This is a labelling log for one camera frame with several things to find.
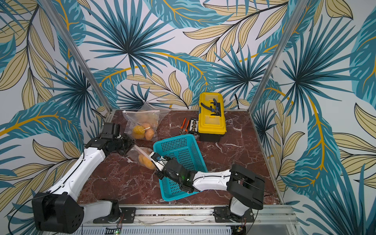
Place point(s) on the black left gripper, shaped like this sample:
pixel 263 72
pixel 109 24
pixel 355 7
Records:
pixel 130 143

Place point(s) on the clear dotted bag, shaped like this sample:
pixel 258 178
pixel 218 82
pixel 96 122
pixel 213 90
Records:
pixel 136 151
pixel 145 119

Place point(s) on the teal plastic basket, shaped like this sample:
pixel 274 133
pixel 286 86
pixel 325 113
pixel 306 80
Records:
pixel 185 150

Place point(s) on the potato orange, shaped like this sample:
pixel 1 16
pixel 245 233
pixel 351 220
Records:
pixel 149 134

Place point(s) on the clear zipper bag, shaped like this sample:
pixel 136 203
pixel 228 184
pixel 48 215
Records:
pixel 160 112

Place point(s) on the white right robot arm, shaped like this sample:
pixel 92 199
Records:
pixel 246 187

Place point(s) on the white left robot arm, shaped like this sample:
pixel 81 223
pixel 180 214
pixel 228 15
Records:
pixel 57 210

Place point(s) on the yellow black toolbox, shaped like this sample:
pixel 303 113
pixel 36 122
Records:
pixel 211 128

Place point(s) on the orange handled pliers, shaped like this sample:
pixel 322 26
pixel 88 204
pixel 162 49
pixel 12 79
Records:
pixel 184 129

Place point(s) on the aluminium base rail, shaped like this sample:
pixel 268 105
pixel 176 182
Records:
pixel 197 220

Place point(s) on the aluminium corner post left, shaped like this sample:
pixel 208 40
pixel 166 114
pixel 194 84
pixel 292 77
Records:
pixel 52 13

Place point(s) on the aluminium corner post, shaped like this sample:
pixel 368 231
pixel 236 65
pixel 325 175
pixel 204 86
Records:
pixel 52 13
pixel 293 21

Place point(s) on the aluminium corner post right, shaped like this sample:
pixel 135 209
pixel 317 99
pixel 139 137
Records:
pixel 293 21

